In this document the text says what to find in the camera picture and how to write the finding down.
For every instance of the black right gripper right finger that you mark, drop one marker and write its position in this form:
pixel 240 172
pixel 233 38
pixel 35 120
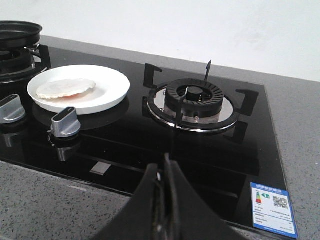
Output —
pixel 190 217

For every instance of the silver right stove knob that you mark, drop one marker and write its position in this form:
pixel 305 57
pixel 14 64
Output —
pixel 65 124

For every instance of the black burner head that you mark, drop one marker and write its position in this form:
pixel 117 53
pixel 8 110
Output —
pixel 12 61
pixel 203 99

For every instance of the black pan support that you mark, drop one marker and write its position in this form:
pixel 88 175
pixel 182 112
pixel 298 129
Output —
pixel 154 105
pixel 41 63

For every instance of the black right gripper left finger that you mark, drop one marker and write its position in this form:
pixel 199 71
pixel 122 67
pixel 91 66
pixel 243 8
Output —
pixel 142 218

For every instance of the silver left stove knob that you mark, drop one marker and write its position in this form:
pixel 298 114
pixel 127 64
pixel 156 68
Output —
pixel 11 109

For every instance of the silver stove knob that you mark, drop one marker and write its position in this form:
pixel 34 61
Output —
pixel 65 124
pixel 11 109

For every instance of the blue energy label sticker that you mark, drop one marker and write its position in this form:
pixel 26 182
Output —
pixel 271 210

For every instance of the black frying pan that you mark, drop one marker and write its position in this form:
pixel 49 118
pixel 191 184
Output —
pixel 18 34

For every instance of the black left burner head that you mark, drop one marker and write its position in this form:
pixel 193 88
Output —
pixel 12 61

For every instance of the black left pan support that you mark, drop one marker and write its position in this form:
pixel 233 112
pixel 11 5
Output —
pixel 41 63

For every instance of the fried egg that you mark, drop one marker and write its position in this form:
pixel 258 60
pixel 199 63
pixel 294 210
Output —
pixel 64 88

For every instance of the black right pan support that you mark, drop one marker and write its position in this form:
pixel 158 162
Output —
pixel 154 105

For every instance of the black right burner head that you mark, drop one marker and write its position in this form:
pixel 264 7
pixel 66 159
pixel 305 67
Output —
pixel 203 99

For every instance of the black glass gas hob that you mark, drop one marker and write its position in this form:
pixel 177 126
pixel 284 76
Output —
pixel 71 188

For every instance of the white round plate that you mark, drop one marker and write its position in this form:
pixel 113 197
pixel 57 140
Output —
pixel 111 87

